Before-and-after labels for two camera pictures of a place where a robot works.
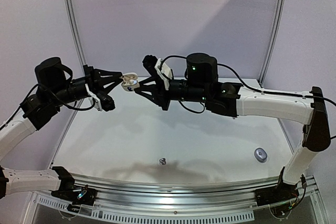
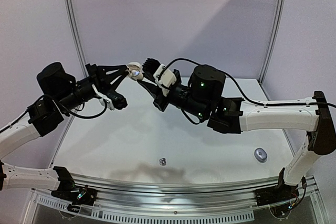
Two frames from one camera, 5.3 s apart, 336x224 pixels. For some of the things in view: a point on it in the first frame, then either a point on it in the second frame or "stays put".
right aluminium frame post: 275,32 stays put
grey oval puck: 260,155 stays put
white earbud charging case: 130,82 -> 135,70
